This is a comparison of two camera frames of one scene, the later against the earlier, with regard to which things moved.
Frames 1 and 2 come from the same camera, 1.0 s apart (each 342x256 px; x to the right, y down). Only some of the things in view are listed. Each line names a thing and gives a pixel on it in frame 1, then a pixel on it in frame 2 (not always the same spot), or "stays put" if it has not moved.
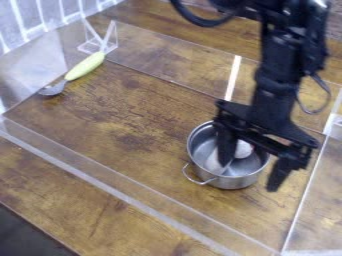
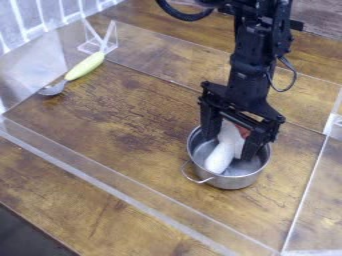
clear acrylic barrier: (100, 95) stays put
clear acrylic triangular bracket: (95, 44) stays put
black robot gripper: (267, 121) → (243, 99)
